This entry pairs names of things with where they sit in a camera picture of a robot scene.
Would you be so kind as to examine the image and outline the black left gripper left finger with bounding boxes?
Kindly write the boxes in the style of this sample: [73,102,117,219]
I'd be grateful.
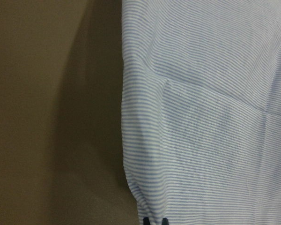
[143,217,150,225]

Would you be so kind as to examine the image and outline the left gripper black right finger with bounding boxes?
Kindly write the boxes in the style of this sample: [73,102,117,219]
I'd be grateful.
[162,218,169,225]

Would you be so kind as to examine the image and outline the light blue striped shirt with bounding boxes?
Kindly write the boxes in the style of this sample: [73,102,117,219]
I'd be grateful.
[121,0,281,225]

